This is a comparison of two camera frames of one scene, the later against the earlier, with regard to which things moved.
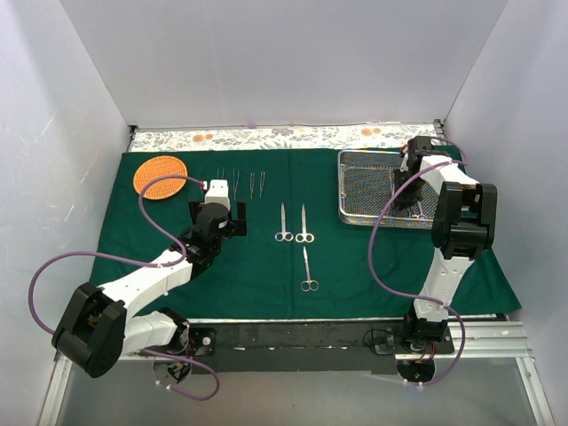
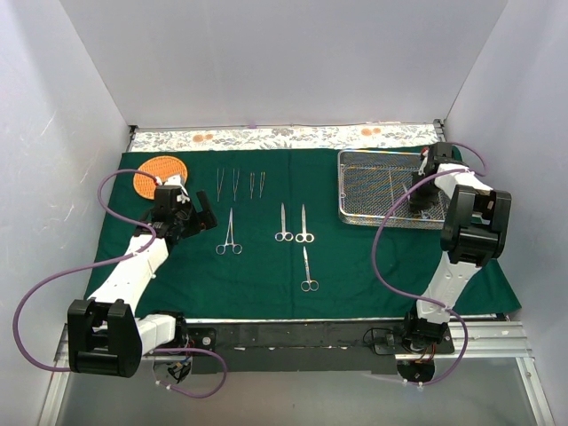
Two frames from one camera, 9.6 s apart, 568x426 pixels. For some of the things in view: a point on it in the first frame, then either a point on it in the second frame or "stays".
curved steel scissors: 283,235 stays
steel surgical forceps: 421,214 to 230,239
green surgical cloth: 296,261 stays
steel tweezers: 262,183 stays
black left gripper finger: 240,227 to 209,220
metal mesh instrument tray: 366,186 stays
